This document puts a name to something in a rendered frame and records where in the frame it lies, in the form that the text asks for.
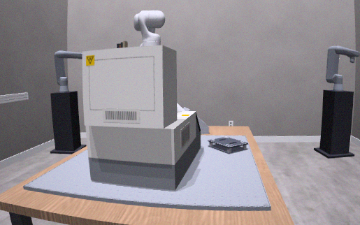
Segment white real-time pcr machine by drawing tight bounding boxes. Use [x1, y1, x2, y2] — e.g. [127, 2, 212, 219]
[82, 45, 201, 191]

